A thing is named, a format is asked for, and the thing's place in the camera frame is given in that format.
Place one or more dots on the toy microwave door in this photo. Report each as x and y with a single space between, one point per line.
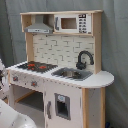
65 23

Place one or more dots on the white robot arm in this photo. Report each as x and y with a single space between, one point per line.
4 84

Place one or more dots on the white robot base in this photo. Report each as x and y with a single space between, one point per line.
10 118

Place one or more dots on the wooden toy kitchen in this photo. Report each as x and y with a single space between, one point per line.
87 97

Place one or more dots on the grey toy sink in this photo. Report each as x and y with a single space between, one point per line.
73 74

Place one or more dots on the black toy faucet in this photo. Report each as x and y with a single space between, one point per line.
81 64

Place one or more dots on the black toy stovetop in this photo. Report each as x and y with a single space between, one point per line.
37 66

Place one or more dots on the right oven knob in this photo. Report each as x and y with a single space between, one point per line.
34 83

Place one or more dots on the oven knob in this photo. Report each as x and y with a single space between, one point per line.
15 78
34 83

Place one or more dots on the grey range hood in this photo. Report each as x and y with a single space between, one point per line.
40 24

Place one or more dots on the left oven knob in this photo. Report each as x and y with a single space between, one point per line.
15 78

